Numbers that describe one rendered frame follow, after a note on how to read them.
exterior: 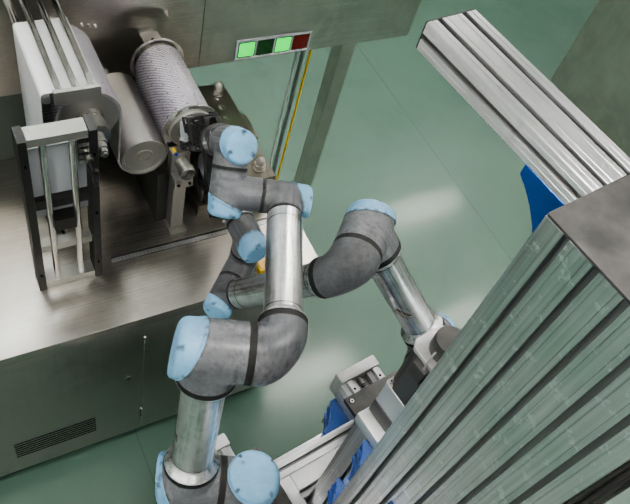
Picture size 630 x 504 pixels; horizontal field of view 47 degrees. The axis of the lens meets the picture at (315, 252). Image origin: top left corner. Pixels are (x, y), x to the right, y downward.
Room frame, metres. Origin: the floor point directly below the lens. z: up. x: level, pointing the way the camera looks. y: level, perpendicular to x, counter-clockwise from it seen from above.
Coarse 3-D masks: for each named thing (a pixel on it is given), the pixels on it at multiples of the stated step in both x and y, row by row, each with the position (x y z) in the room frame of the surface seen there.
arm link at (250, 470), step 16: (224, 464) 0.58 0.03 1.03; (240, 464) 0.58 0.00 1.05; (256, 464) 0.60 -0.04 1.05; (272, 464) 0.61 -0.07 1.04; (224, 480) 0.55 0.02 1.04; (240, 480) 0.55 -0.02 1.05; (256, 480) 0.57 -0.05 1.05; (272, 480) 0.58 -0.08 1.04; (224, 496) 0.52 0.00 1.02; (240, 496) 0.52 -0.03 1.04; (256, 496) 0.53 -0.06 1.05; (272, 496) 0.55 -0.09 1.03
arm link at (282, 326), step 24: (264, 192) 1.01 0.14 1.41; (288, 192) 1.03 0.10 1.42; (312, 192) 1.06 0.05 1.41; (288, 216) 0.97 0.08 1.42; (288, 240) 0.91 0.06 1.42; (288, 264) 0.85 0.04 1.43; (264, 288) 0.80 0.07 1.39; (288, 288) 0.79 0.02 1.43; (264, 312) 0.73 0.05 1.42; (288, 312) 0.73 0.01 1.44; (264, 336) 0.66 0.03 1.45; (288, 336) 0.68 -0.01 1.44; (264, 360) 0.62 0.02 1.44; (288, 360) 0.65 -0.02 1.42; (264, 384) 0.61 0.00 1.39
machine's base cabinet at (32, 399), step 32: (256, 320) 1.19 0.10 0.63; (64, 352) 0.80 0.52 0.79; (96, 352) 0.86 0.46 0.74; (128, 352) 0.92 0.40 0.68; (160, 352) 0.98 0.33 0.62; (0, 384) 0.69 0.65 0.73; (32, 384) 0.74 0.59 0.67; (64, 384) 0.80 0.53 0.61; (96, 384) 0.86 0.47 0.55; (128, 384) 0.92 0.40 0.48; (160, 384) 0.99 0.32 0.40; (0, 416) 0.68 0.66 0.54; (32, 416) 0.73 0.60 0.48; (64, 416) 0.79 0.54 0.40; (96, 416) 0.85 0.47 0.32; (128, 416) 0.92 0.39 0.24; (160, 416) 1.00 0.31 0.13; (0, 448) 0.66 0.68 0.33; (32, 448) 0.72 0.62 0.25; (64, 448) 0.78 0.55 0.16
